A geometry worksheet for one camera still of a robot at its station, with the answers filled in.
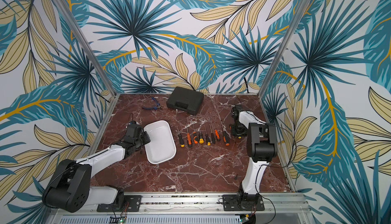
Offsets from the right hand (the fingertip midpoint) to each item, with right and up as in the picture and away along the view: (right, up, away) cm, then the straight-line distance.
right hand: (241, 134), depth 97 cm
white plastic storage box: (-49, -5, -7) cm, 50 cm away
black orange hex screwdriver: (-15, 0, 0) cm, 15 cm away
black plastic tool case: (-37, +23, +15) cm, 46 cm away
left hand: (-58, -1, -6) cm, 58 cm away
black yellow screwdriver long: (-26, -2, -5) cm, 26 cm away
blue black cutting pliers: (-59, +17, +12) cm, 62 cm away
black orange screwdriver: (-10, -2, -3) cm, 11 cm away
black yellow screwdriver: (-37, -5, -5) cm, 38 cm away
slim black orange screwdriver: (-33, -2, -4) cm, 33 cm away
